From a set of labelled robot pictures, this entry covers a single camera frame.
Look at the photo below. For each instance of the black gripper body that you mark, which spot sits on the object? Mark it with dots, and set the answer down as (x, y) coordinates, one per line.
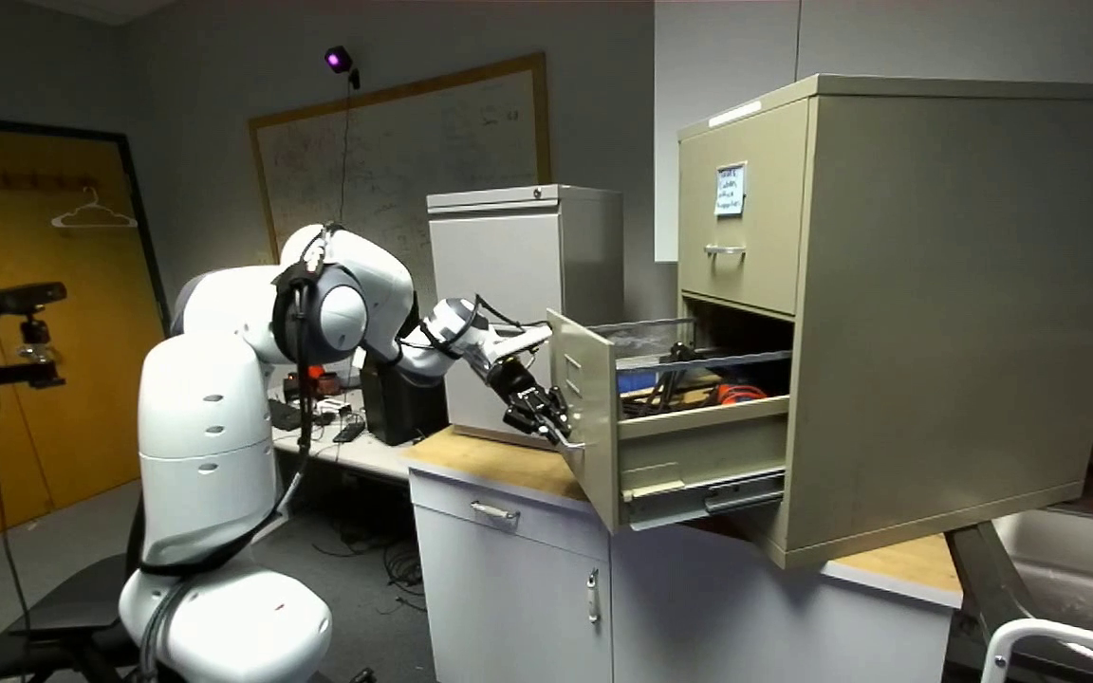
(530, 404)

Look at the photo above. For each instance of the beige bottom drawer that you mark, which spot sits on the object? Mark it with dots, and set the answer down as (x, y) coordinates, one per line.
(661, 469)

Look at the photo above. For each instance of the beige drawer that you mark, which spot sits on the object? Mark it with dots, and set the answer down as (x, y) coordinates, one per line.
(742, 187)
(661, 469)

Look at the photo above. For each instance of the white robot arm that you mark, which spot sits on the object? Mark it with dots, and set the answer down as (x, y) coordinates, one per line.
(207, 440)

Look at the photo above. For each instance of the tools inside drawer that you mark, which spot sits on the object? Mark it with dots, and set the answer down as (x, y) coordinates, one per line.
(701, 378)

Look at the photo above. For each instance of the grey filing cabinet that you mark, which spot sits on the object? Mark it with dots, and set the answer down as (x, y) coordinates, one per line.
(530, 248)

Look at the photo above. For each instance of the white base cabinet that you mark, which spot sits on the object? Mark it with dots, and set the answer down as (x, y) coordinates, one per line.
(530, 589)

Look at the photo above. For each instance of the beige top drawer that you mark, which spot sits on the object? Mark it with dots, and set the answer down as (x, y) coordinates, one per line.
(742, 187)

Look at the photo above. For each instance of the beige filing cabinet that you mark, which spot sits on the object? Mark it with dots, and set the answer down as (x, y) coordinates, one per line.
(941, 312)

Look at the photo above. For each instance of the black box on desk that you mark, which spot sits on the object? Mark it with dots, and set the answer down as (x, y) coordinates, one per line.
(396, 407)

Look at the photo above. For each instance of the framed whiteboard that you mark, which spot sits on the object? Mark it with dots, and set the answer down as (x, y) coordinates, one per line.
(368, 161)

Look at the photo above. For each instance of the black office chair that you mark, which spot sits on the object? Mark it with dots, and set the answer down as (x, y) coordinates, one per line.
(73, 628)

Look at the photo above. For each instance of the yellow door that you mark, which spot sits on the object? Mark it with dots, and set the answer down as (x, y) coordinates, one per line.
(77, 291)

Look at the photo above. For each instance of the steel sink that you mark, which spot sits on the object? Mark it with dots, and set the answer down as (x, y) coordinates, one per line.
(1022, 565)

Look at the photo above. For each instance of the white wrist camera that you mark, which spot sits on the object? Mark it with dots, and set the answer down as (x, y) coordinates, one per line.
(506, 344)

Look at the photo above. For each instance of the purple lit ceiling camera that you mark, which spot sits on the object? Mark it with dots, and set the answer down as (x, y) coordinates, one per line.
(344, 60)

